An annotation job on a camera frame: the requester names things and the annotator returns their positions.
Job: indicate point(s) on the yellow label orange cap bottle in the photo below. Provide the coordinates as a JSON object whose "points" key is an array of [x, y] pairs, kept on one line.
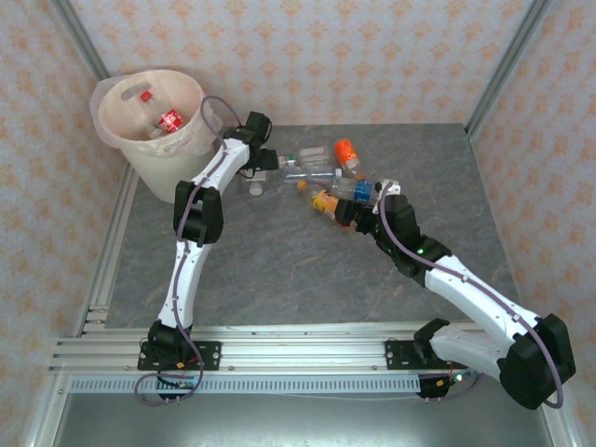
{"points": [[323, 201]]}

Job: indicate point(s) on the blue label plastic bottle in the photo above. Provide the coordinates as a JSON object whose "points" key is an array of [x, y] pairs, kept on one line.
{"points": [[361, 191]]}

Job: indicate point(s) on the small bottle with green label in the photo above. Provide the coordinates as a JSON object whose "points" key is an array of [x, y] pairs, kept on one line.
{"points": [[289, 161]]}

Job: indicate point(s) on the squat clear plastic bottle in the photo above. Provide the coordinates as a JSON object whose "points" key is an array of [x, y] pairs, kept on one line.
{"points": [[314, 153]]}

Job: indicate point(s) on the clear bottle with white cap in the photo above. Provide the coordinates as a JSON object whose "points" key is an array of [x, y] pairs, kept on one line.
{"points": [[307, 176]]}

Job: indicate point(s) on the orange label plastic bottle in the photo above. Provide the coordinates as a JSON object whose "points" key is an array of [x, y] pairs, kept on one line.
{"points": [[346, 150]]}

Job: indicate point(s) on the red label red cap bottle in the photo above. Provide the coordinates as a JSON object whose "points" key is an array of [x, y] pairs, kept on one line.
{"points": [[170, 121]]}

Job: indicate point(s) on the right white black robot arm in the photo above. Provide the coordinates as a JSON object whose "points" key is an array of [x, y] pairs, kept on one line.
{"points": [[470, 293]]}

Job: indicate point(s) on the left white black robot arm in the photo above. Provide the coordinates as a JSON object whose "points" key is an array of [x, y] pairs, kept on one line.
{"points": [[186, 274]]}

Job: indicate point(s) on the white plastic bin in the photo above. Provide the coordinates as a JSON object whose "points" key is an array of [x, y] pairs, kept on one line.
{"points": [[163, 177]]}

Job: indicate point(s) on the small circuit board with LED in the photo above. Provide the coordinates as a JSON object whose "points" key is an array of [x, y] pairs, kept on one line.
{"points": [[181, 385], [442, 384]]}

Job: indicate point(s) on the grey sheet metal panel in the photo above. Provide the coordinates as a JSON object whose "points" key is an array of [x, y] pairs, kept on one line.
{"points": [[279, 423]]}

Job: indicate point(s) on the aluminium mounting rail beam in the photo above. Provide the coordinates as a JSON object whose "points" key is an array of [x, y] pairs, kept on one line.
{"points": [[302, 349]]}

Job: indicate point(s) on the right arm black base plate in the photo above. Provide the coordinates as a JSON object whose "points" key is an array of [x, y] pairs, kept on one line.
{"points": [[396, 356]]}

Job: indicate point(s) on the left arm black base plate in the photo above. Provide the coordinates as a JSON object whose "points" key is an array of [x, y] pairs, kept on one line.
{"points": [[209, 356]]}

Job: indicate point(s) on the aluminium frame post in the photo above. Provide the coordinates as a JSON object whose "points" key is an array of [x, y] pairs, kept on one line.
{"points": [[507, 60], [79, 32]]}

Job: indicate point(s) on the aluminium side rail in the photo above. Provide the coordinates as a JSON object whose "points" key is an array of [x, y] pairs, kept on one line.
{"points": [[100, 288]]}

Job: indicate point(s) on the aluminium lower frame rail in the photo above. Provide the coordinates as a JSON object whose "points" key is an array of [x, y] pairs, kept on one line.
{"points": [[44, 414], [565, 428]]}

